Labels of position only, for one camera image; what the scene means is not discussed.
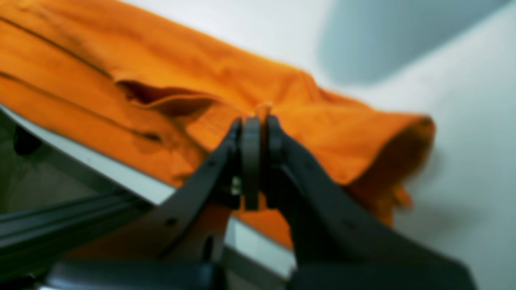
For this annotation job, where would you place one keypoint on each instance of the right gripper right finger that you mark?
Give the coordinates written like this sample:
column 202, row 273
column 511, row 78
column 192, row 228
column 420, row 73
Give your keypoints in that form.
column 337, row 244

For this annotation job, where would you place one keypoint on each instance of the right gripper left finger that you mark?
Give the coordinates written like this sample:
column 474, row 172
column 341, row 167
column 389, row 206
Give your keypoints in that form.
column 177, row 245

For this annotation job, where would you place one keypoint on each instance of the orange t-shirt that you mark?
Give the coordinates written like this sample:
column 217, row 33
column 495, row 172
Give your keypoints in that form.
column 159, row 97

